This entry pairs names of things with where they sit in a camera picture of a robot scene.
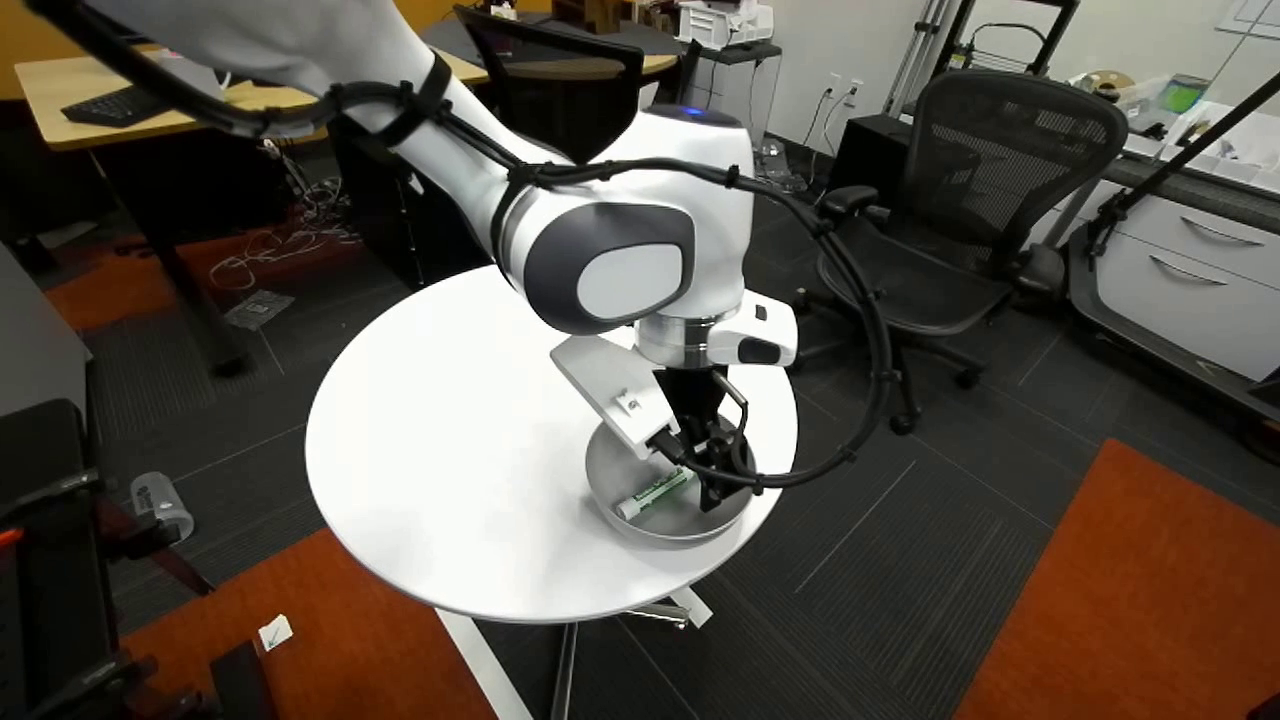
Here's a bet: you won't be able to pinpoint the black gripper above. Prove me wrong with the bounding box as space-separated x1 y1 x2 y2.
649 355 759 521

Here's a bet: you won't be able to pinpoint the grey bowl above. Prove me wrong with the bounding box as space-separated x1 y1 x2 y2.
584 411 759 549

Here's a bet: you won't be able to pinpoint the white table base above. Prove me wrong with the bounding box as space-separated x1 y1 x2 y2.
437 585 716 720

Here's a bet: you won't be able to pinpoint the small black box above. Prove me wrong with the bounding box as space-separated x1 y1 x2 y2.
830 111 922 209

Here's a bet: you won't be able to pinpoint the black mesh office chair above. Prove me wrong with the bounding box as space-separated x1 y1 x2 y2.
785 70 1137 440

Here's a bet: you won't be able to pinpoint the black padded office chair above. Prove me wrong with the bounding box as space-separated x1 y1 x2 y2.
457 6 703 172

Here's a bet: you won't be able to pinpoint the white printer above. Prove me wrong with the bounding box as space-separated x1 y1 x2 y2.
677 0 781 55

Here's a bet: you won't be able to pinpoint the small white tag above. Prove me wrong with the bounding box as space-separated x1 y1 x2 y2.
254 611 300 657

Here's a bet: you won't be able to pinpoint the grey floor plate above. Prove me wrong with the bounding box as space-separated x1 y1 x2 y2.
219 290 300 337

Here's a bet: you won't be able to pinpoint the white drawer cabinet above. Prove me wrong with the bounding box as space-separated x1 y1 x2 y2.
1091 187 1280 393

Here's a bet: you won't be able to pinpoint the black metal stand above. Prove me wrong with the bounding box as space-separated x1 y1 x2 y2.
916 0 1090 87

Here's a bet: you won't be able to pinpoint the black slanted pole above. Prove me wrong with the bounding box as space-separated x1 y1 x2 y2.
1083 72 1280 261

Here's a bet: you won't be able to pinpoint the grey cylinder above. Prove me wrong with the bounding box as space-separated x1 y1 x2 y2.
129 468 201 543

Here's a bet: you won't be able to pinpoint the green and white box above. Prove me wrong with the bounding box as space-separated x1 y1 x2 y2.
1151 72 1212 122

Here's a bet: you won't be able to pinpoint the black side furniture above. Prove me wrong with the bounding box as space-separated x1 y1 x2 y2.
0 245 136 720

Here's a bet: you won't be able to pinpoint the black keyboard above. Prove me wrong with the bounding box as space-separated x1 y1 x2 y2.
57 86 172 132

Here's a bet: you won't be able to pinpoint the wooden desk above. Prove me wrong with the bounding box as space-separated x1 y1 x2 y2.
13 43 493 154

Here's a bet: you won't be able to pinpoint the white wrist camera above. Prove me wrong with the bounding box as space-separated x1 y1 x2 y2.
550 337 689 463

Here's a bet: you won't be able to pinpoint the white pedestal cabinet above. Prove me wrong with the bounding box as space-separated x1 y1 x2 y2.
691 50 785 154

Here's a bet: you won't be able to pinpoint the white wall outlet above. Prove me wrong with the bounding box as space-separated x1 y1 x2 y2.
821 72 868 111

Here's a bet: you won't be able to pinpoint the black floor frame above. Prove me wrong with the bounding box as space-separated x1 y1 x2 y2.
1059 233 1280 431

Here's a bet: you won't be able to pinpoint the tangled floor cables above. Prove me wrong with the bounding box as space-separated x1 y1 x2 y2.
197 213 369 300

